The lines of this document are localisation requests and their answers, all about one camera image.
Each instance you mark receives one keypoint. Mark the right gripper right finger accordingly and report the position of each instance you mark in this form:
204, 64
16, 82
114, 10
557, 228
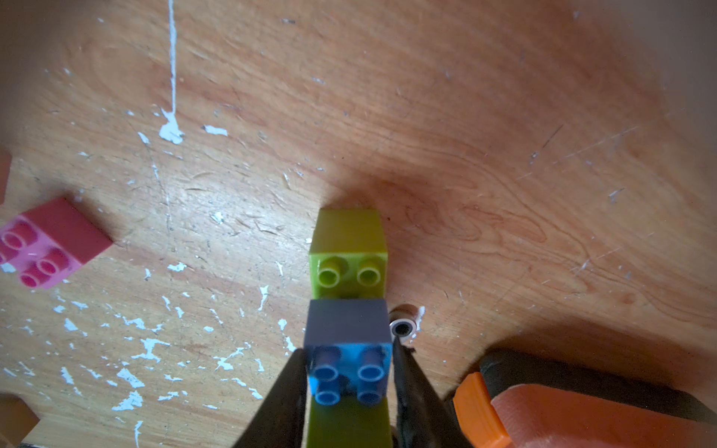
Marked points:
422, 419

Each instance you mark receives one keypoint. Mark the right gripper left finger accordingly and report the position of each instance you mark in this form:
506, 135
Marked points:
279, 421

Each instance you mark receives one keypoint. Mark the lime lego brick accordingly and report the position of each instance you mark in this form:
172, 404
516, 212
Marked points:
348, 424

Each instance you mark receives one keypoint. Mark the dark blue lego brick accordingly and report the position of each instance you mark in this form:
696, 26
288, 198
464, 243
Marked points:
349, 349

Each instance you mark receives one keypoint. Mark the lime lego brick lone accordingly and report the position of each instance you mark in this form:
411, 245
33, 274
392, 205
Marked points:
348, 256

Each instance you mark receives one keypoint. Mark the pink lego brick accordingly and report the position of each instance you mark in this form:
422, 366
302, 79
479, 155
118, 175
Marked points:
50, 242

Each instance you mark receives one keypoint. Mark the red lego brick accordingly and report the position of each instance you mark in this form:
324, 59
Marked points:
5, 165

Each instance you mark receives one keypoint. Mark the brown lego plate right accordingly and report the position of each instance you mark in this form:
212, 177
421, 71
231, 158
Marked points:
17, 420

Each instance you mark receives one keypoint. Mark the orange tool case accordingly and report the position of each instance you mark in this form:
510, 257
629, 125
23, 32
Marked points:
514, 399

